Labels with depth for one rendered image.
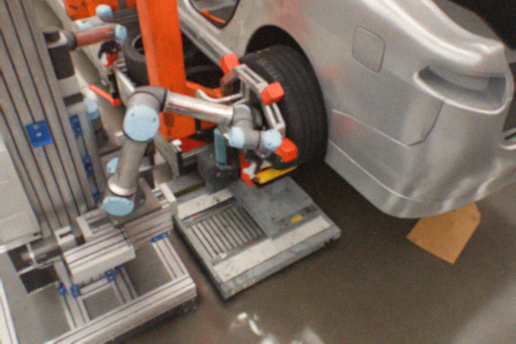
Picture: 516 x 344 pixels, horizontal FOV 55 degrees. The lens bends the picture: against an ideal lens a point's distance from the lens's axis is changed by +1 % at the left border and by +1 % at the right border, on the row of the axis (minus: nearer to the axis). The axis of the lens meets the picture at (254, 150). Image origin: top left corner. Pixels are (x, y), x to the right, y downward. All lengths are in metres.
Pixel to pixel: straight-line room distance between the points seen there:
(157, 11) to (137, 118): 0.97
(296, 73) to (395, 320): 1.43
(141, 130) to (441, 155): 1.13
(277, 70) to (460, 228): 1.66
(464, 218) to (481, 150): 1.50
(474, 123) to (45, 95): 1.59
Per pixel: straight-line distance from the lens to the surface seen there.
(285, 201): 3.05
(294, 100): 2.40
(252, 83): 2.43
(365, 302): 2.94
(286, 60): 2.51
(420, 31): 1.87
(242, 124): 1.90
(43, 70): 2.00
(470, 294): 3.15
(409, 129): 2.01
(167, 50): 2.72
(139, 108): 1.76
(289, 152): 2.40
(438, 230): 3.38
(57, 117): 2.11
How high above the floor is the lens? 2.43
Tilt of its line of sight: 40 degrees down
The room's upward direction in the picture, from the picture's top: straight up
